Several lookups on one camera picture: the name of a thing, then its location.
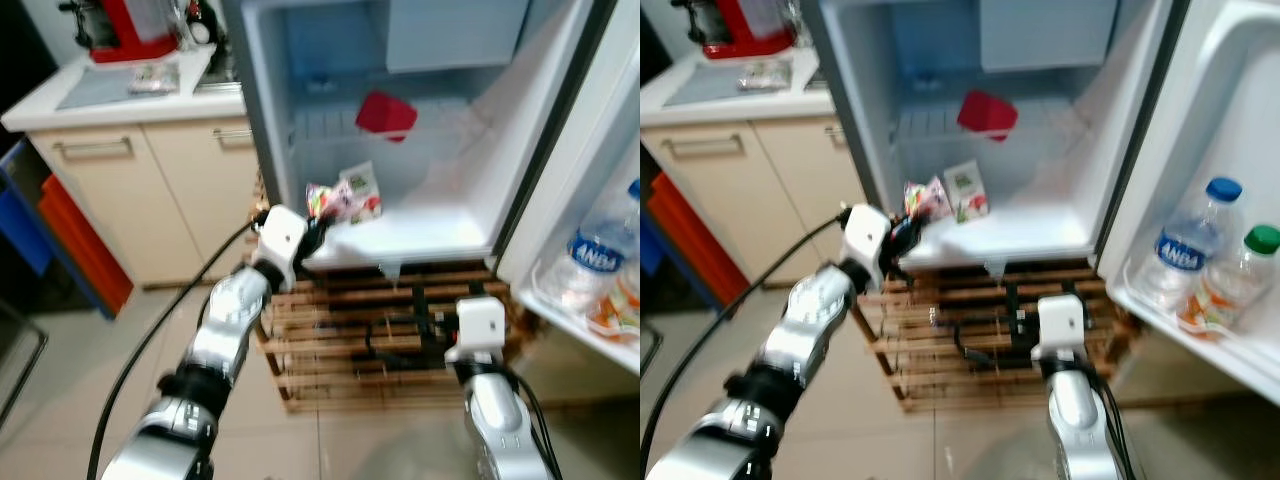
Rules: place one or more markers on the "colourful snack packet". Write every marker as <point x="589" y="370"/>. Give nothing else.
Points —
<point x="925" y="198"/>
<point x="326" y="202"/>

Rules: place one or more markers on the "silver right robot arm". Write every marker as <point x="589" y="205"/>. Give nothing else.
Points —
<point x="1075" y="420"/>
<point x="495" y="420"/>

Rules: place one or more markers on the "grey mini fridge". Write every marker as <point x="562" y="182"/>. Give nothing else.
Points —
<point x="1040" y="230"/>
<point x="440" y="215"/>

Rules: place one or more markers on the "white fridge door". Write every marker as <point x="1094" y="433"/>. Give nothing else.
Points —
<point x="1200" y="100"/>
<point x="590" y="130"/>

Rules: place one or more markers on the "white green snack packet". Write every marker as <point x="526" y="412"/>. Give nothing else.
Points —
<point x="362" y="192"/>
<point x="967" y="190"/>

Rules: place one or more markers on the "wooden slatted rack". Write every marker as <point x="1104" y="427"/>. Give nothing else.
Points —
<point x="930" y="350"/>
<point x="330" y="345"/>

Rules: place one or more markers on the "red plastic cup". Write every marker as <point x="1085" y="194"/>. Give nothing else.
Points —
<point x="386" y="115"/>
<point x="988" y="114"/>

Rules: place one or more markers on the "beige kitchen cabinet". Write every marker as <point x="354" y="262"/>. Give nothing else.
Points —
<point x="150" y="220"/>
<point x="760" y="200"/>

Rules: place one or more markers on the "blue-capped water bottle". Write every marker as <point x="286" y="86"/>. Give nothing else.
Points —
<point x="598" y="255"/>
<point x="1185" y="250"/>

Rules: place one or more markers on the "green-capped clear bottle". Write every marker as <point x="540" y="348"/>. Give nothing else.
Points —
<point x="615" y="312"/>
<point x="1225" y="290"/>

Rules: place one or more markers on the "orange-red flat panel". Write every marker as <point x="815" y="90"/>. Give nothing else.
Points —
<point x="695" y="240"/>
<point x="85" y="245"/>

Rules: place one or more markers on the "pale blue freezer flap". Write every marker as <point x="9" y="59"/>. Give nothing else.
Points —
<point x="1045" y="35"/>
<point x="455" y="35"/>

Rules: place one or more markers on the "grey counter mat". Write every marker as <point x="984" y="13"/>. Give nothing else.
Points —
<point x="95" y="90"/>
<point x="700" y="88"/>

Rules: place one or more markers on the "red kitchen appliance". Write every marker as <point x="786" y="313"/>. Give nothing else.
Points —
<point x="130" y="35"/>
<point x="740" y="30"/>

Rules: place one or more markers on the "dark metal-framed panel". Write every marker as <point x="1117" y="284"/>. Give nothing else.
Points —
<point x="18" y="360"/>

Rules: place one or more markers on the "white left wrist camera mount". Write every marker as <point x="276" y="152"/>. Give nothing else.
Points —
<point x="865" y="235"/>
<point x="282" y="235"/>

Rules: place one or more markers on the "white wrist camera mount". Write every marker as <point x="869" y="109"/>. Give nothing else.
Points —
<point x="282" y="235"/>
<point x="1062" y="320"/>
<point x="478" y="322"/>
<point x="865" y="235"/>

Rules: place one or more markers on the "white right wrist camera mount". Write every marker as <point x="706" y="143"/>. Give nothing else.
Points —
<point x="478" y="322"/>
<point x="1062" y="320"/>

